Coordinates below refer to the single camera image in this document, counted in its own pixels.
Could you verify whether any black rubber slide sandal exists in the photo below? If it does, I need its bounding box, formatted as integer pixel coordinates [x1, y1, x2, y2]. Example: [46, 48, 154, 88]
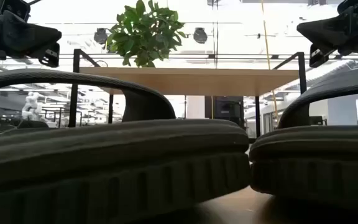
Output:
[0, 68, 250, 224]
[249, 67, 358, 215]

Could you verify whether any round black ceiling lamp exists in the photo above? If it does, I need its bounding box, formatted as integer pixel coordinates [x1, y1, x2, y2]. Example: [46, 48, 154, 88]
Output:
[93, 27, 109, 45]
[193, 27, 208, 44]

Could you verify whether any white robot figure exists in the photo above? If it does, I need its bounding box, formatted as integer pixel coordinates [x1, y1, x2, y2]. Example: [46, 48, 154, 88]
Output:
[21, 91, 43, 121]

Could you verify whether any green plant in black pot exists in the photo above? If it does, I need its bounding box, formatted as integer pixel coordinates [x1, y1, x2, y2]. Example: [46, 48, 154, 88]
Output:
[105, 0, 188, 68]

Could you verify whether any black keyboard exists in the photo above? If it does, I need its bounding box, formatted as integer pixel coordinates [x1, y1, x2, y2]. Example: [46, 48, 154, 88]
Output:
[205, 95, 245, 127]

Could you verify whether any yellow cable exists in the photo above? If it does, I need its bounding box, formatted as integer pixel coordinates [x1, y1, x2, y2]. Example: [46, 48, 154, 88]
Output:
[260, 0, 280, 127]

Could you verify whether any wooden shelf black metal frame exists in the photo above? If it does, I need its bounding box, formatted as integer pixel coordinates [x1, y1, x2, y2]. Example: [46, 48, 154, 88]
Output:
[68, 49, 308, 138]

